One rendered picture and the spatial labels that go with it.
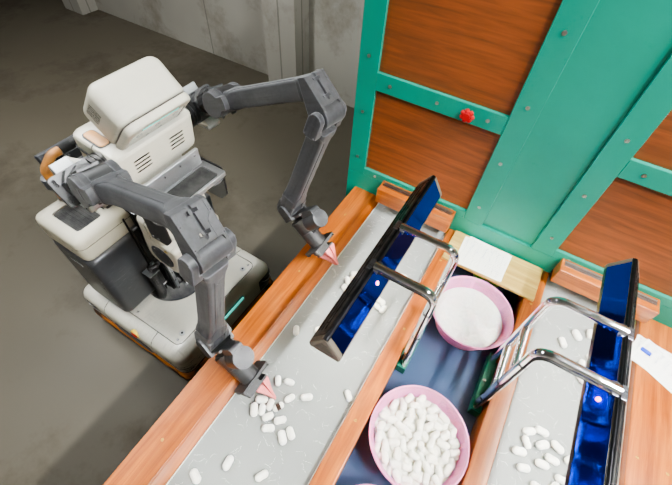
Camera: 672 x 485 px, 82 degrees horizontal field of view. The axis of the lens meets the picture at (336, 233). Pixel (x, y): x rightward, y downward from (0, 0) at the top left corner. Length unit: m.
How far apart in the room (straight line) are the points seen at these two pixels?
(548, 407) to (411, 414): 0.40
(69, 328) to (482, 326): 1.97
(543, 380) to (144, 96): 1.36
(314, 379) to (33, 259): 2.01
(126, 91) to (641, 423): 1.61
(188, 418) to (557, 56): 1.31
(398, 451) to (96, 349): 1.61
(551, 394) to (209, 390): 0.99
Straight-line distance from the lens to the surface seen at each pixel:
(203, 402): 1.20
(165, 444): 1.20
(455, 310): 1.39
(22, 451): 2.27
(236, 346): 1.03
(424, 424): 1.22
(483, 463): 1.21
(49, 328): 2.48
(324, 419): 1.18
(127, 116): 1.08
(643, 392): 1.51
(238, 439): 1.19
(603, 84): 1.19
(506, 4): 1.16
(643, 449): 1.44
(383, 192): 1.49
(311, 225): 1.18
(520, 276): 1.50
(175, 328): 1.88
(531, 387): 1.36
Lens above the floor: 1.89
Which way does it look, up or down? 51 degrees down
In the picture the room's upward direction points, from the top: 4 degrees clockwise
